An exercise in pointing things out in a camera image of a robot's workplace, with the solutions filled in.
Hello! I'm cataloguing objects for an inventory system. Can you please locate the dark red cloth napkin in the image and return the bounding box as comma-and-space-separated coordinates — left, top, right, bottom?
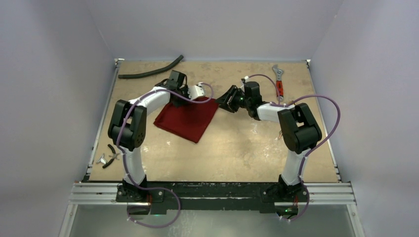
154, 99, 218, 143

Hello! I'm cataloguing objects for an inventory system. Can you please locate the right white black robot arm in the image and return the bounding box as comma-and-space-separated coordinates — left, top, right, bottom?
215, 81, 322, 201

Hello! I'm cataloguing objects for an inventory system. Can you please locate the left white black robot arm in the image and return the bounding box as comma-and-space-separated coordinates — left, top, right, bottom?
108, 71, 192, 202

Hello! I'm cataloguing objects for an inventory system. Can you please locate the black foam tube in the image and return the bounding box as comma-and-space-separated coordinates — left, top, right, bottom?
118, 55, 184, 79

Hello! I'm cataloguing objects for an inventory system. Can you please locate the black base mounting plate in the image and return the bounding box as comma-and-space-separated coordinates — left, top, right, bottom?
116, 181, 309, 215

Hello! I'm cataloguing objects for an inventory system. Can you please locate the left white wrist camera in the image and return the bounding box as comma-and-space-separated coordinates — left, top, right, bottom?
188, 84, 206, 100

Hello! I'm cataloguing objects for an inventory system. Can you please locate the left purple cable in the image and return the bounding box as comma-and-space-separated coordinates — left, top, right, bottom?
116, 82, 215, 229

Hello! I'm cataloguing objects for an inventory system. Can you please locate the purple cable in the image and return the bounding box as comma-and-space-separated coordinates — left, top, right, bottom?
116, 82, 215, 229
244, 74, 341, 223

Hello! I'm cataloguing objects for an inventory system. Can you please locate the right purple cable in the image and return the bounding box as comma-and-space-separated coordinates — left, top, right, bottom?
244, 74, 341, 223

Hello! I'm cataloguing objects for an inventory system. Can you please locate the adjustable wrench red handle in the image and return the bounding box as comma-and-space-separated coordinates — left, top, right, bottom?
272, 64, 284, 102

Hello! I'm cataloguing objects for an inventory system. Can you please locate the aluminium rail frame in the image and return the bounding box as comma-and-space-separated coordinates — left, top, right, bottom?
61, 73, 364, 237

